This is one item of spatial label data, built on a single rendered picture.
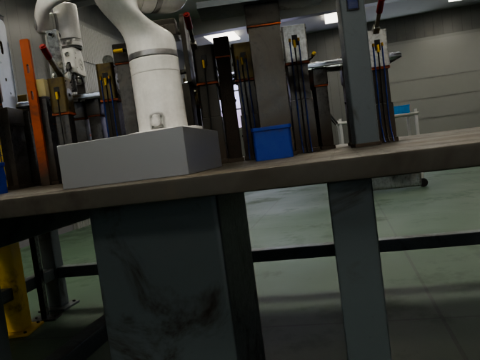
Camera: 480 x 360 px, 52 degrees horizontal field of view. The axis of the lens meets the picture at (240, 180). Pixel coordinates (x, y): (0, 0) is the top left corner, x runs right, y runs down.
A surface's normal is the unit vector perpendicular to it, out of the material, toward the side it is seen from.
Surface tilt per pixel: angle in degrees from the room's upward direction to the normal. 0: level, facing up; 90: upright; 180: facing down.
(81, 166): 90
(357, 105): 90
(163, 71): 89
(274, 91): 90
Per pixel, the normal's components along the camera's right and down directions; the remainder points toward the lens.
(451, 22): -0.20, 0.09
